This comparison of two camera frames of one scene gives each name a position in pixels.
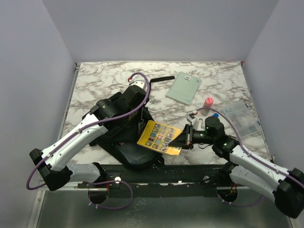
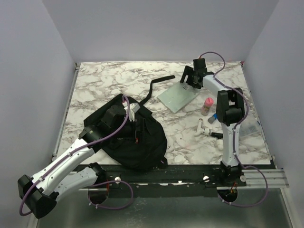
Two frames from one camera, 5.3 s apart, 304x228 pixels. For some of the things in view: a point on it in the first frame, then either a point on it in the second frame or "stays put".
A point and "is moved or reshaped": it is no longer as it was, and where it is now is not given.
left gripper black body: [128, 112] -> [114, 130]
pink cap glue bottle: [208, 102] stays put
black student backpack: [124, 135] is moved or reshaped
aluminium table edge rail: [77, 65] stays put
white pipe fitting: [199, 127] stays put
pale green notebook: [184, 88] is moved or reshaped
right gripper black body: [192, 136] -> [188, 71]
